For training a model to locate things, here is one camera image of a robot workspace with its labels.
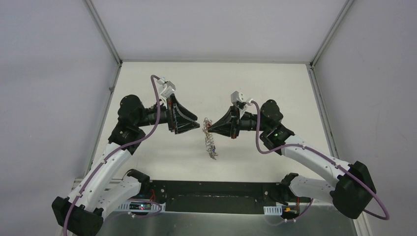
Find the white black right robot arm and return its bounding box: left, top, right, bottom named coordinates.
left=208, top=99, right=376, bottom=219

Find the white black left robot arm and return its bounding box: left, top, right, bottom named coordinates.
left=52, top=94, right=200, bottom=236

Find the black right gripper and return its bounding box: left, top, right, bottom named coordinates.
left=208, top=104, right=269, bottom=140

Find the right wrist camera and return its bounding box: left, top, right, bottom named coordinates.
left=230, top=91, right=253, bottom=109

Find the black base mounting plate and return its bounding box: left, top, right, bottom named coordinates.
left=131, top=180, right=310, bottom=214

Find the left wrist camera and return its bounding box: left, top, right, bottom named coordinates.
left=157, top=79, right=176, bottom=99

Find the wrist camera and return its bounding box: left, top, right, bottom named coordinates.
left=230, top=91, right=253, bottom=109
left=157, top=79, right=176, bottom=99

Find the metal disc with keyrings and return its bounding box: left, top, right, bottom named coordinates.
left=202, top=118, right=218, bottom=160

